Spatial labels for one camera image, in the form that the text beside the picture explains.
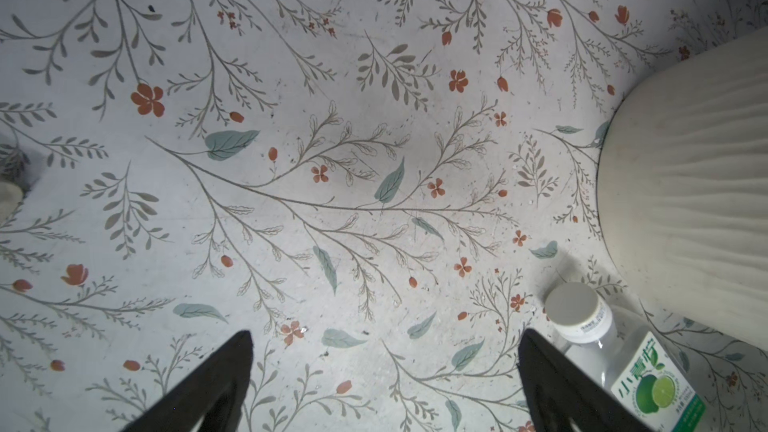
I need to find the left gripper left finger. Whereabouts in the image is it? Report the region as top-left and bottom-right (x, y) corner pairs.
(125, 330), (253, 432)

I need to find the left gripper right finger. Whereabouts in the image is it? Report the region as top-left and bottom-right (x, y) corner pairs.
(518, 329), (648, 432)

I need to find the green label small bottle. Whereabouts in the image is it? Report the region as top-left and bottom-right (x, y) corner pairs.
(544, 282), (706, 432)

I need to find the cream ribbed waste bin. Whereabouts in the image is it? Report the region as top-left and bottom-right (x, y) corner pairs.
(597, 29), (767, 348)

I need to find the floral table mat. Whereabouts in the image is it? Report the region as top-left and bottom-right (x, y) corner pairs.
(1, 0), (767, 431)

